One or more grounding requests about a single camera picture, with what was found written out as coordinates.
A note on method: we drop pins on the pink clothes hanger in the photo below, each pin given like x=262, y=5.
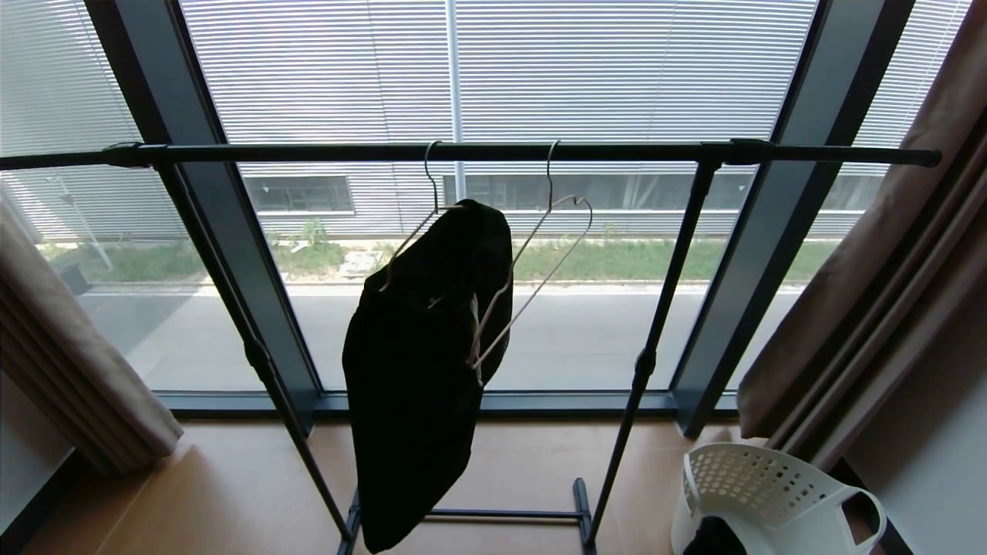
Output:
x=427, y=173
x=550, y=173

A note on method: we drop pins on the black garment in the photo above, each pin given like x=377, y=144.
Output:
x=416, y=385
x=713, y=539

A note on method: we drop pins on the black clothes rack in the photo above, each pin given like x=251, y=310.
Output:
x=617, y=152

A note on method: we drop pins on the white laundry basket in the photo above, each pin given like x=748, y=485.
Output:
x=771, y=493

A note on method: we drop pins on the window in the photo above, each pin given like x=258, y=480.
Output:
x=200, y=193

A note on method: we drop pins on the brown curtain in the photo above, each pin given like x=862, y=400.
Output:
x=62, y=347
x=887, y=270

